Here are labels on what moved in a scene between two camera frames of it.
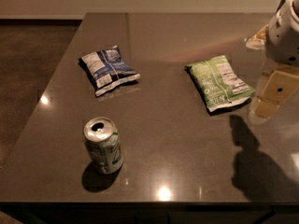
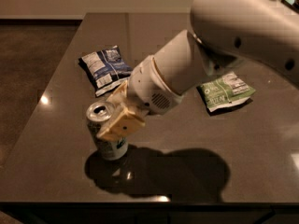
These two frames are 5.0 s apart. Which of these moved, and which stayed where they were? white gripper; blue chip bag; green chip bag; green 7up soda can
Moved: white gripper; green 7up soda can
Stayed: green chip bag; blue chip bag
